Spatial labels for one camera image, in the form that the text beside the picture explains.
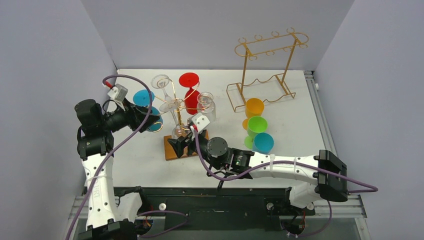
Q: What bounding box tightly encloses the orange plastic goblet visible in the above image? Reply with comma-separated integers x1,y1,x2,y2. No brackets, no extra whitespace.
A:
242,98,265,130

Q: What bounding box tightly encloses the patterned clear glass goblet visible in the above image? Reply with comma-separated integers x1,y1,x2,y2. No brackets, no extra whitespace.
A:
196,91,216,123

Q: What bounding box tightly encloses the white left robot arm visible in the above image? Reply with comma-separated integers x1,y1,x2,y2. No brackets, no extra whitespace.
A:
74,99,160,240

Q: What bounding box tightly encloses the gold spiral rack wooden base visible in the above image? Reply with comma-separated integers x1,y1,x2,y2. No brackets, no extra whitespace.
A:
145,74,213,162

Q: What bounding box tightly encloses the blue plastic goblet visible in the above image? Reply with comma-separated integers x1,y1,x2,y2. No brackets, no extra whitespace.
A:
132,89,163,132
252,132,274,154

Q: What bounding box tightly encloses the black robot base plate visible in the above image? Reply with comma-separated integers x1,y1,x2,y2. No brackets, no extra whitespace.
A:
115,187,316,232

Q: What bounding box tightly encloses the small clear wine glass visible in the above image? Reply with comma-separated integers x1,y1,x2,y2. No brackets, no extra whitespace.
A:
159,98,187,139

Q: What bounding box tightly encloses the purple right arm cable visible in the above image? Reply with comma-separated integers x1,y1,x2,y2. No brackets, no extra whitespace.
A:
192,127,379,239

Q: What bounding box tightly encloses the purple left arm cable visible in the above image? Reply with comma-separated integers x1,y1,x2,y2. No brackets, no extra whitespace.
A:
64,74,188,240

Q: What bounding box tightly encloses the blue plastic goblet front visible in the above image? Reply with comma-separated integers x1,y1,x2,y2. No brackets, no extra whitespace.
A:
252,132,274,154

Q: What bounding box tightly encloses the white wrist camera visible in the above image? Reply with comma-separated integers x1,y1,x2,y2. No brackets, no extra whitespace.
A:
107,84,128,112
187,112,211,133

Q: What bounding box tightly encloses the green plastic goblet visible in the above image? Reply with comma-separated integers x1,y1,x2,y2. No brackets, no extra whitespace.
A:
244,116,268,150

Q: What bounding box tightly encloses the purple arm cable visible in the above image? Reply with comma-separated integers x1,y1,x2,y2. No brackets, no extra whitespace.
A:
64,74,188,240
192,127,379,239

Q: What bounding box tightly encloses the gold rectangular wire glass rack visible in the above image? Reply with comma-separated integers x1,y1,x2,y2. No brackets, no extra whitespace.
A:
225,27,310,112

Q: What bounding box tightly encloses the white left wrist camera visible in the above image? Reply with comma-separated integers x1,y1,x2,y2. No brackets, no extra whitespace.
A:
107,84,128,112

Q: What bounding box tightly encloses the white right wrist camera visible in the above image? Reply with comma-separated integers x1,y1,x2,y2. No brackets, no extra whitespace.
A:
187,112,211,133

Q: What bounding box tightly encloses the red plastic goblet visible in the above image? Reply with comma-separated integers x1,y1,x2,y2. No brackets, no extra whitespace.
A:
178,72,200,115

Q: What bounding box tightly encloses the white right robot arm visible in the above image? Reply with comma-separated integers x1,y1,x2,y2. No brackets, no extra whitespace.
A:
167,133,348,214

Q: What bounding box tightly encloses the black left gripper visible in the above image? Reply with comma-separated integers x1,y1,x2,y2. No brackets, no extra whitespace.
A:
100,97,160,133

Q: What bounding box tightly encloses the clear champagne flute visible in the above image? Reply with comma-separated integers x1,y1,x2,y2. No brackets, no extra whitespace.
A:
151,74,174,112

